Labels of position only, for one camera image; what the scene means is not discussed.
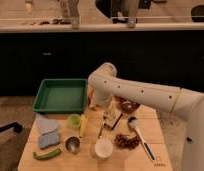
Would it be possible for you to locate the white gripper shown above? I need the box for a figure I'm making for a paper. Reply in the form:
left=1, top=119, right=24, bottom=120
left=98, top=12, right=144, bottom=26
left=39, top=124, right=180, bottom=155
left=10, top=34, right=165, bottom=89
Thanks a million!
left=106, top=101, right=123, bottom=130

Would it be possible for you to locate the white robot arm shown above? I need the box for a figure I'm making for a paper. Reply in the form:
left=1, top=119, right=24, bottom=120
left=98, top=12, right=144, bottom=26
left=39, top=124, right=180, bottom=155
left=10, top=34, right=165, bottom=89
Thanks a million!
left=88, top=62, right=204, bottom=171

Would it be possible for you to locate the white plastic cup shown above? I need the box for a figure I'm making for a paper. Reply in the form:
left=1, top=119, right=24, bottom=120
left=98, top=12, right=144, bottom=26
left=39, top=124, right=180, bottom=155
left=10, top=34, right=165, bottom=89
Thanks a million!
left=91, top=138, right=113, bottom=160

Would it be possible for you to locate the small metal cup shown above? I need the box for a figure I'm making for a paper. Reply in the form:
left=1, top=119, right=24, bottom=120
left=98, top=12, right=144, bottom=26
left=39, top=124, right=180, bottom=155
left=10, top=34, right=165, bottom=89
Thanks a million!
left=65, top=137, right=80, bottom=154

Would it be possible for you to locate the dark brown bowl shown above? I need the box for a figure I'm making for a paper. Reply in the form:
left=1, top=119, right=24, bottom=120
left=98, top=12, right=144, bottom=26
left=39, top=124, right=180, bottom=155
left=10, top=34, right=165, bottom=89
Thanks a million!
left=119, top=98, right=140, bottom=114

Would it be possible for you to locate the metal fork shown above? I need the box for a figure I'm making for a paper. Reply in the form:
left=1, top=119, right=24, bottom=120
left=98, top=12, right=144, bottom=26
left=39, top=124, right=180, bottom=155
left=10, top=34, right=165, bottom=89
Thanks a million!
left=98, top=112, right=108, bottom=139

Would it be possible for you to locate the pile of dried chilies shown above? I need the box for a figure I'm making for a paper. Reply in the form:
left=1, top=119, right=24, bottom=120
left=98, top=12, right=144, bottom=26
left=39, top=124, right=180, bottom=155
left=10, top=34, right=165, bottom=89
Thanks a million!
left=114, top=134, right=140, bottom=149

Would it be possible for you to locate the orange bowl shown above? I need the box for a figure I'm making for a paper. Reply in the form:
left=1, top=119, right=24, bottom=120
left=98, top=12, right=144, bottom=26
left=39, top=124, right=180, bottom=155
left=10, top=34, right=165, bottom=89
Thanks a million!
left=87, top=87, right=93, bottom=108

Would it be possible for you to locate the green plastic tray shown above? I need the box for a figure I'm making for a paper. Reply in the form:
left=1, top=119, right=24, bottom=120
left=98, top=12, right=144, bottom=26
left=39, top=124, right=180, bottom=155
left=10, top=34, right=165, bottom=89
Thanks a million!
left=33, top=79, right=87, bottom=114

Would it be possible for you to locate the green chili pepper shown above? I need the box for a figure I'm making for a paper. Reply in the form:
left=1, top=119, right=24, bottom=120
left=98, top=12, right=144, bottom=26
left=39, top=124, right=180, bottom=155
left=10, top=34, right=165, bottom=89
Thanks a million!
left=33, top=148, right=62, bottom=161

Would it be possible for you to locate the blue folded cloth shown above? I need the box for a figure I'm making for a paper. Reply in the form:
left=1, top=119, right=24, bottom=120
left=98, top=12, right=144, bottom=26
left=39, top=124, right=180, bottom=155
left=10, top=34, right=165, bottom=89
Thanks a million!
left=36, top=114, right=60, bottom=149

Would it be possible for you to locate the black handled spoon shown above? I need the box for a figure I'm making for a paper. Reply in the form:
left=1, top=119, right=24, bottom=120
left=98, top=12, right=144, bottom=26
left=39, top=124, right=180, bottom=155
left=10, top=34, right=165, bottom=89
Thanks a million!
left=128, top=116, right=155, bottom=161

